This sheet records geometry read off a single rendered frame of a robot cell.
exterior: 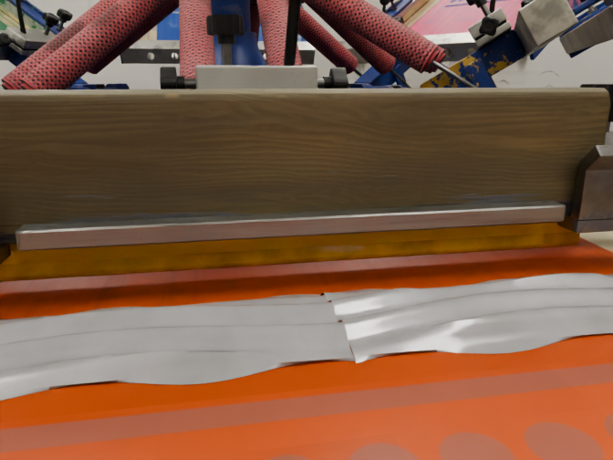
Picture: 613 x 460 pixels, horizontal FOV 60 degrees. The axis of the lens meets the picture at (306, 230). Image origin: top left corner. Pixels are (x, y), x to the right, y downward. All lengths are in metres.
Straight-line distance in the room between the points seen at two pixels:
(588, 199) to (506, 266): 0.06
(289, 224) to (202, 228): 0.05
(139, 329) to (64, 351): 0.03
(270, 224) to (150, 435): 0.13
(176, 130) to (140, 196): 0.04
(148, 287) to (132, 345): 0.08
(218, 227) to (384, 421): 0.13
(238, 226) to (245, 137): 0.05
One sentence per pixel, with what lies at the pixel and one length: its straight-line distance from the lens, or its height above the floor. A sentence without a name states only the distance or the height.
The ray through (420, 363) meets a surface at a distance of 0.23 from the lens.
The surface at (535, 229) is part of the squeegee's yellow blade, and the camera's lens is 0.36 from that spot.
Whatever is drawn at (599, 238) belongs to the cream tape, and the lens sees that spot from 0.43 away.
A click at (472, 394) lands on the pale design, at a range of 0.21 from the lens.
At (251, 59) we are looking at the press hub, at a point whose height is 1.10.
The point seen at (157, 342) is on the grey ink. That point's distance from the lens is 0.23.
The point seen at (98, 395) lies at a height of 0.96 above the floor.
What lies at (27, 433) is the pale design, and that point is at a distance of 0.21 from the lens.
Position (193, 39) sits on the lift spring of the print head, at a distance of 0.81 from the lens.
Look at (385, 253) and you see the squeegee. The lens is 0.32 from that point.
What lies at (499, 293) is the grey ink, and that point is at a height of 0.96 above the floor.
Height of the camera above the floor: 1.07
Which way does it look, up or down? 16 degrees down
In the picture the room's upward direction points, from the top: straight up
